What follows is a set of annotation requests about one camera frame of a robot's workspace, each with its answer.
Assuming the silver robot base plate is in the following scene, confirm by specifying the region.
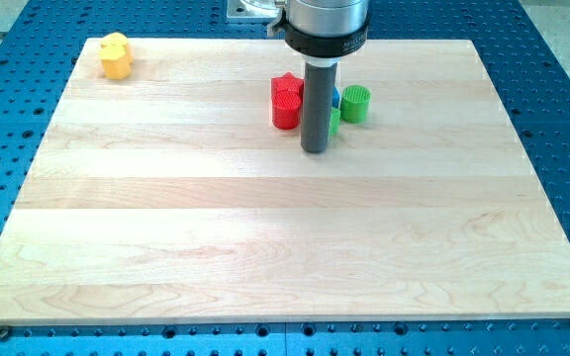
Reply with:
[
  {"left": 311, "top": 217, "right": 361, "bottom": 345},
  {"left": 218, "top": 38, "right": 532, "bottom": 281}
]
[{"left": 225, "top": 0, "right": 279, "bottom": 21}]

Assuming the yellow block rear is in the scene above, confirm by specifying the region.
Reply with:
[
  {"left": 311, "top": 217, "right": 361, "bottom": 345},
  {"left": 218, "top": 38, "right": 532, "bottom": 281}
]
[{"left": 100, "top": 32, "right": 134, "bottom": 63}]

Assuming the yellow hexagon block front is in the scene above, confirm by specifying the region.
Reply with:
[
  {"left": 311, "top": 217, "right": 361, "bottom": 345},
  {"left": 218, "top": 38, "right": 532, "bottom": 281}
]
[{"left": 100, "top": 45, "right": 131, "bottom": 80}]

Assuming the red star block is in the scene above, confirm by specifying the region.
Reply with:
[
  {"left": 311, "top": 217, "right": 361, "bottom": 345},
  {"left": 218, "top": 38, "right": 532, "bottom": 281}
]
[{"left": 270, "top": 72, "right": 304, "bottom": 98}]

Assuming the green cylinder block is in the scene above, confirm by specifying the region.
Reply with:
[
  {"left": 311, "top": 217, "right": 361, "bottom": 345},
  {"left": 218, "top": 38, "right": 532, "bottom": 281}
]
[{"left": 339, "top": 85, "right": 371, "bottom": 124}]

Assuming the green block behind rod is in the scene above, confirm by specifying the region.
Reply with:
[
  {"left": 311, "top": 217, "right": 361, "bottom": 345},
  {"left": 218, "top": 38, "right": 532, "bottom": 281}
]
[{"left": 329, "top": 107, "right": 341, "bottom": 135}]

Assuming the red cylinder block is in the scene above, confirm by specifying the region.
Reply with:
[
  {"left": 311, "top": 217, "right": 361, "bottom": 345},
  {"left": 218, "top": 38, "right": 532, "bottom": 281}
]
[{"left": 272, "top": 90, "right": 302, "bottom": 130}]

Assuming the wooden board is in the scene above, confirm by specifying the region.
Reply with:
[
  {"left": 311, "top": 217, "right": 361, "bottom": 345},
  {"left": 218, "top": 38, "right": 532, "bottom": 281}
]
[{"left": 0, "top": 38, "right": 570, "bottom": 325}]

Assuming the blue block behind rod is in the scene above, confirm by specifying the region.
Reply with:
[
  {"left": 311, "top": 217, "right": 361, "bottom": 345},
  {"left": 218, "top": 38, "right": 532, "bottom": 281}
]
[{"left": 332, "top": 87, "right": 340, "bottom": 109}]

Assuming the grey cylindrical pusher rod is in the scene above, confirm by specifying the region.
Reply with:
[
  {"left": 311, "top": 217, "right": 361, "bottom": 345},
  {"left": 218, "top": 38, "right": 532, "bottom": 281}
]
[{"left": 301, "top": 55, "right": 338, "bottom": 153}]

